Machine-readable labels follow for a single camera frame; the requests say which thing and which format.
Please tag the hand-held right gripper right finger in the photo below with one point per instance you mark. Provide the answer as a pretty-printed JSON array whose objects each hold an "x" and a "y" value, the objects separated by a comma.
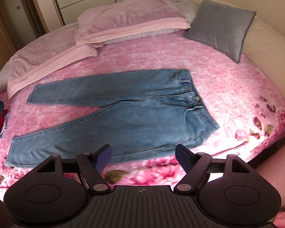
[{"x": 182, "y": 158}]

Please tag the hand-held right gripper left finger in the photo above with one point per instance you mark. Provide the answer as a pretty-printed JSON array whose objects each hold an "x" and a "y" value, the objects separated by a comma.
[{"x": 104, "y": 157}]

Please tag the blue denim jeans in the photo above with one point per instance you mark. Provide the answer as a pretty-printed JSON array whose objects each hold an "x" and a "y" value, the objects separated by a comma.
[{"x": 133, "y": 116}]

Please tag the pink floral blanket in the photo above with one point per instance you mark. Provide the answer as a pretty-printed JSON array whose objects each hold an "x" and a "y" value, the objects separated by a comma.
[{"x": 228, "y": 87}]

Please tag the pink quilted cloth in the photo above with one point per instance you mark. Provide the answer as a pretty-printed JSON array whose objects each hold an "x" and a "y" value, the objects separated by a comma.
[
  {"x": 133, "y": 14},
  {"x": 45, "y": 61}
]

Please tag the white ruffled pillow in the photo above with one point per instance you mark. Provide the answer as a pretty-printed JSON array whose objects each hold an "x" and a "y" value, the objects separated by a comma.
[
  {"x": 142, "y": 33},
  {"x": 0, "y": 78}
]

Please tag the grey square cushion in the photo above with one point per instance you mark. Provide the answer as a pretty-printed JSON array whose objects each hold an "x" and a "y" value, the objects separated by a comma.
[{"x": 220, "y": 26}]

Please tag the cream padded headboard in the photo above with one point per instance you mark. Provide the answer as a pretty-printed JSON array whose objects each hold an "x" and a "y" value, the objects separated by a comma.
[{"x": 263, "y": 40}]

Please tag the wooden door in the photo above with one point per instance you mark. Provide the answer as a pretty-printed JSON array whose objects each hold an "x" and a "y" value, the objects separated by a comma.
[{"x": 1, "y": 33}]

